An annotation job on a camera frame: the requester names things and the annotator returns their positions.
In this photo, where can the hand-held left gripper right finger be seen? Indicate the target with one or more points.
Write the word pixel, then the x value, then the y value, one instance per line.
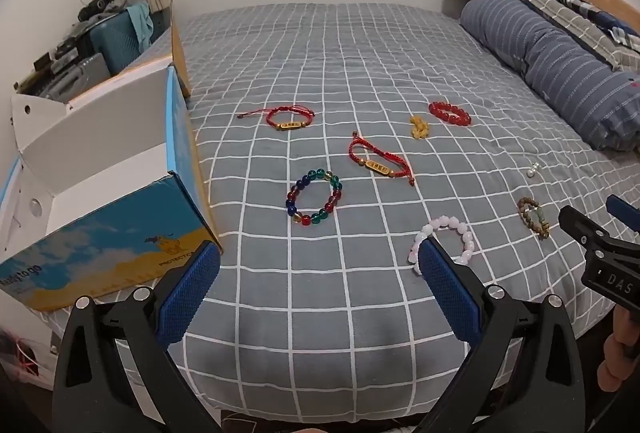
pixel 449 293

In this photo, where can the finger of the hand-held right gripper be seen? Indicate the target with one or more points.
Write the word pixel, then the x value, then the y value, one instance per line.
pixel 580 225
pixel 625 212

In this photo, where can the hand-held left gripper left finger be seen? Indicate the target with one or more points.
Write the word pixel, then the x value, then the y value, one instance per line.
pixel 189 293

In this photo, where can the blue printed cardboard box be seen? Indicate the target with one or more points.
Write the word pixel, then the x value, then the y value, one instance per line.
pixel 100 153

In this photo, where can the person's right hand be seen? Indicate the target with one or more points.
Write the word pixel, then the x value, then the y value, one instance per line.
pixel 622 353

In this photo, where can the small silver charm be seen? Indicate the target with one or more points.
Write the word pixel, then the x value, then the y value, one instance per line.
pixel 532 172

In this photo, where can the blue striped bolster pillow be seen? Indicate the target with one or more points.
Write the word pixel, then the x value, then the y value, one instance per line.
pixel 550 63

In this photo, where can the grey suitcase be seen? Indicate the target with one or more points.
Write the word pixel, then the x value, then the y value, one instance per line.
pixel 75 78

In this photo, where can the grey checked bed sheet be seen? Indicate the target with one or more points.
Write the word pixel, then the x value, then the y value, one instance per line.
pixel 325 63

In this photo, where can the teal suitcase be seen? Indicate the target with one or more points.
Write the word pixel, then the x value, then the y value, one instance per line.
pixel 112 43

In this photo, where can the teal cloth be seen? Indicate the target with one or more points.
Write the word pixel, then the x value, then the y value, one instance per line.
pixel 140 23

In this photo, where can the black bag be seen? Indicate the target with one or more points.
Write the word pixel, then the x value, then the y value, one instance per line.
pixel 97 5

